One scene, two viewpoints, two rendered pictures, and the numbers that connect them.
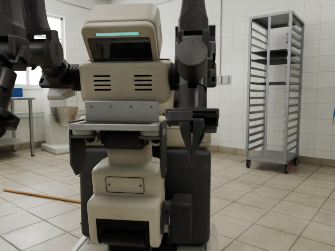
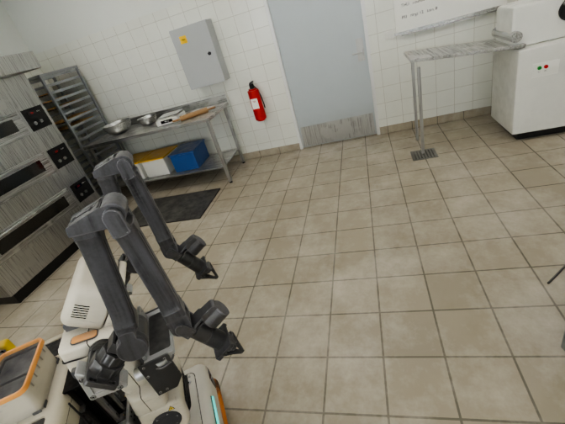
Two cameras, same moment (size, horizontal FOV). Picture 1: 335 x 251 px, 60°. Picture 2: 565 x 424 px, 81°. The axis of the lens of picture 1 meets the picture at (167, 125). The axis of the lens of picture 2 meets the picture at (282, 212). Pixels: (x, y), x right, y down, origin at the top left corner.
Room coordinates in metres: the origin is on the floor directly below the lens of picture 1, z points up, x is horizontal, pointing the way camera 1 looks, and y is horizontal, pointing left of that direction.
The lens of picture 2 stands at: (0.59, 1.19, 1.64)
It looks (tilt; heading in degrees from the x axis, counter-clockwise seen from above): 29 degrees down; 250
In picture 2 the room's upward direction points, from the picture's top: 17 degrees counter-clockwise
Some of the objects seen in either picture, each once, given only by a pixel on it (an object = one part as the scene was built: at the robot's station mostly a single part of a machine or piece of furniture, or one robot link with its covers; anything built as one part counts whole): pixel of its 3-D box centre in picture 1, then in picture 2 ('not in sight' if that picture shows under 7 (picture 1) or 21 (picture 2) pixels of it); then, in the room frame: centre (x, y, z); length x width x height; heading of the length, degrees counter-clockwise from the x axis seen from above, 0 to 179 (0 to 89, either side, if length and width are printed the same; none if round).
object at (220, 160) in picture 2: not in sight; (167, 151); (0.20, -3.66, 0.49); 1.90 x 0.72 x 0.98; 141
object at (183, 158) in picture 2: not in sight; (190, 156); (-0.03, -3.47, 0.36); 0.46 x 0.38 x 0.26; 53
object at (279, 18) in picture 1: (274, 93); not in sight; (3.64, -1.34, 0.93); 0.64 x 0.51 x 1.78; 144
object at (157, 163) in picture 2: not in sight; (162, 161); (0.32, -3.76, 0.36); 0.46 x 0.38 x 0.26; 51
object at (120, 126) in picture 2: not in sight; (118, 128); (0.64, -3.99, 0.95); 0.39 x 0.39 x 0.14
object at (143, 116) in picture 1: (120, 138); (155, 343); (0.84, 0.14, 0.77); 0.28 x 0.16 x 0.22; 83
